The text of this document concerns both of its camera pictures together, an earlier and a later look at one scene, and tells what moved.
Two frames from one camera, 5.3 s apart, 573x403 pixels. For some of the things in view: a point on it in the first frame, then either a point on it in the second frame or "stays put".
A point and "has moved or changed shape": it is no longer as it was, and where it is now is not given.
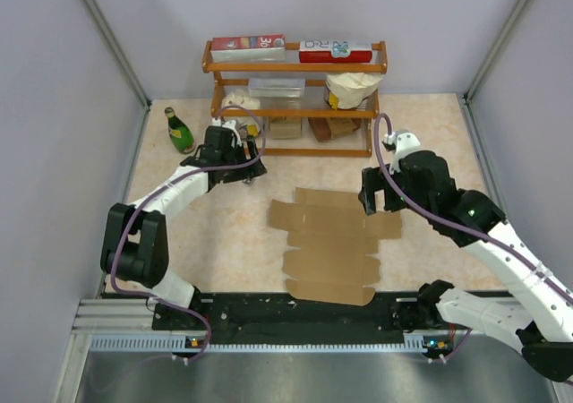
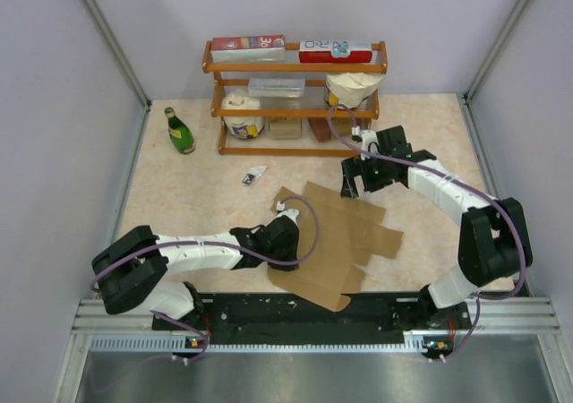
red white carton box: x=335 y=51 stays put
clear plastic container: x=274 y=87 stays put
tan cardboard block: x=286 y=129 stays put
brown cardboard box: x=334 y=237 has moved or changed shape
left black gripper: x=250 y=171 -> x=292 y=254
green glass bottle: x=180 y=134 stays put
